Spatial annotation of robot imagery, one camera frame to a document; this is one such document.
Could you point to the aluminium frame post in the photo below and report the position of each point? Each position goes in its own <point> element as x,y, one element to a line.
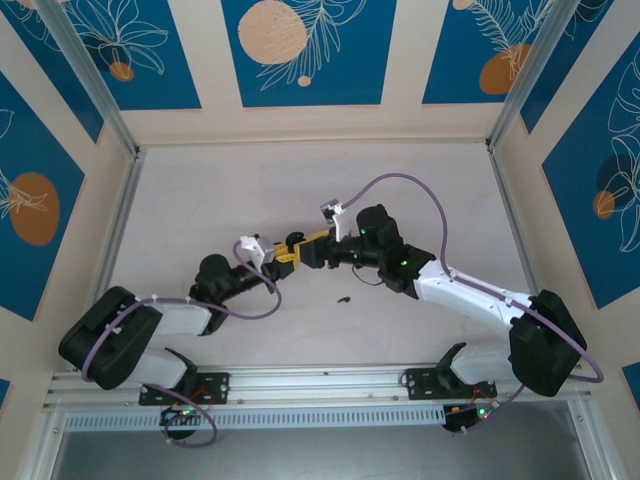
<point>592,445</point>
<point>530,75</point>
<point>89,75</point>
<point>46,445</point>

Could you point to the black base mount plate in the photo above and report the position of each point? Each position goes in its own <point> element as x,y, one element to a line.
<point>219,387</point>
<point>417,382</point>

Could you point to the long aluminium base rail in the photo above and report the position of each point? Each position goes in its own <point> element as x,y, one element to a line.
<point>310,382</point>

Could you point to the aluminium side rail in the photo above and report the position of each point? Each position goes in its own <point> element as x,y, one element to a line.
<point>118,225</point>
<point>519,215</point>

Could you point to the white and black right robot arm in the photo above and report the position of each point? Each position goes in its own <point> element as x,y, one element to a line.
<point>465,292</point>

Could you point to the controller board with green light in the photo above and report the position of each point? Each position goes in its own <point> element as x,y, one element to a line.
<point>470,417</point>
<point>182,412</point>

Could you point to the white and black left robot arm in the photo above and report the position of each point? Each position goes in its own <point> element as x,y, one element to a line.
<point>180,317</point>

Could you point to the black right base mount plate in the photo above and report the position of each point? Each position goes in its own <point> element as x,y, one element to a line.
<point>417,382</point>

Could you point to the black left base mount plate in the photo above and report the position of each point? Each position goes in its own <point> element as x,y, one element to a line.
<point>219,387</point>

